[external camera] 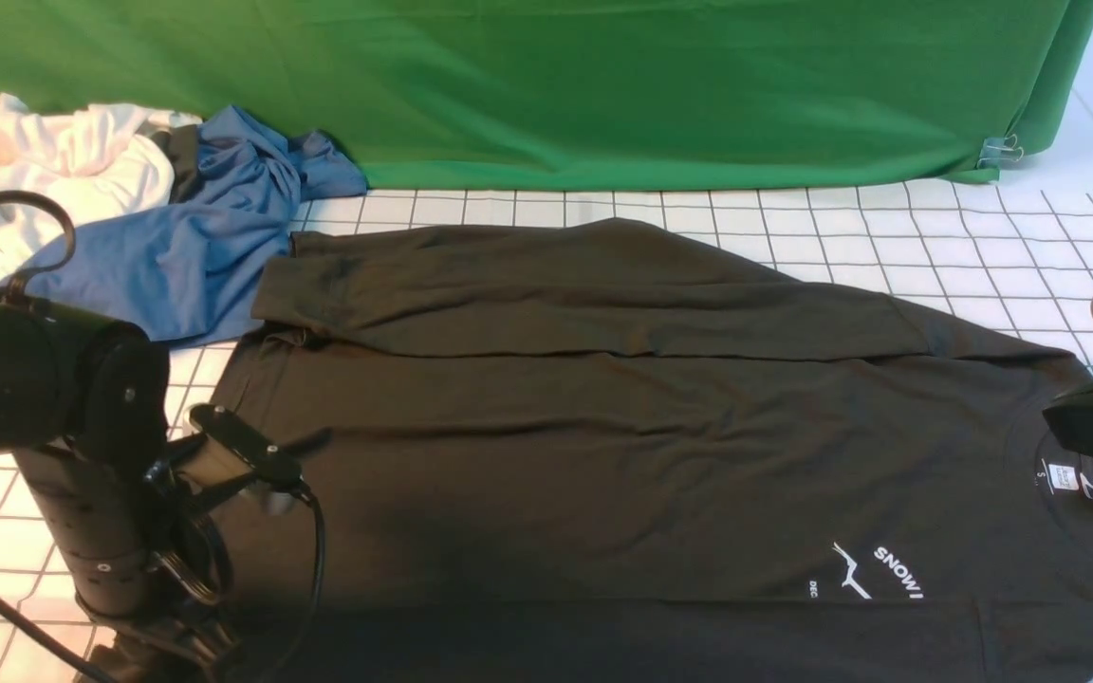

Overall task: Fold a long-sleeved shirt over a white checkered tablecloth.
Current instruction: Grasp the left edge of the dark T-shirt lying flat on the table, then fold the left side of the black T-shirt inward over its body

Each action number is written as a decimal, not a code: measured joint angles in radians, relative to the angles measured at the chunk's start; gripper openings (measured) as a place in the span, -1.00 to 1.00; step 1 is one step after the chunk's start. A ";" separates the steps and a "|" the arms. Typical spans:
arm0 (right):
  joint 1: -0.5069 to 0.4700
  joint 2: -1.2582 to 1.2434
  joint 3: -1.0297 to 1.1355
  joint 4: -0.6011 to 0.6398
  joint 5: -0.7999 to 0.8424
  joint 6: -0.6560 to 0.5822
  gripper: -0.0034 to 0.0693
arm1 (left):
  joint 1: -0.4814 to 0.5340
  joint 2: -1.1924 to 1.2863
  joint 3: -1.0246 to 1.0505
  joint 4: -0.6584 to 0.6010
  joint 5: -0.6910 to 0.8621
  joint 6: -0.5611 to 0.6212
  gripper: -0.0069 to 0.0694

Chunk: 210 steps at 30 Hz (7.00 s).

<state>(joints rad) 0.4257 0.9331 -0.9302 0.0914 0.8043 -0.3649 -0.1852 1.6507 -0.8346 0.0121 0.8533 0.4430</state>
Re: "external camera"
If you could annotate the blue shirt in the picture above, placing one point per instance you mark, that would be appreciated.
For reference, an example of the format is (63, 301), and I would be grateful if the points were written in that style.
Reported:
(187, 273)

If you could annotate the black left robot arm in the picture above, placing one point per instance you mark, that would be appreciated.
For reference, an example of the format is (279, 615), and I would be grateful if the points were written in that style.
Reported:
(82, 411)

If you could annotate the dark gray long-sleeve shirt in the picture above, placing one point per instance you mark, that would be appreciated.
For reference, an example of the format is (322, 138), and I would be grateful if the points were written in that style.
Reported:
(614, 454)

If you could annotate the green backdrop cloth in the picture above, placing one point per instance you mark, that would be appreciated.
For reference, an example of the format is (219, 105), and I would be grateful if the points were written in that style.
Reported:
(582, 95)

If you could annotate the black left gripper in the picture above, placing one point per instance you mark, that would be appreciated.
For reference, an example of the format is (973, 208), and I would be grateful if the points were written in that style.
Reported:
(164, 610)

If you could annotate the white crumpled shirt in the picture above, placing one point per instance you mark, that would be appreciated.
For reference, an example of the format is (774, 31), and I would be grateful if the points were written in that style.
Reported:
(98, 164)

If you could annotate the metal binder clip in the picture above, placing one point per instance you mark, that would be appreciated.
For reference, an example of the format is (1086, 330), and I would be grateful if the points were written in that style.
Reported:
(999, 151)

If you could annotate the white grid tablecloth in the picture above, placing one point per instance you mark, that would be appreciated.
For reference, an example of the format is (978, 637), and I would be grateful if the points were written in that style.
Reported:
(1015, 260)

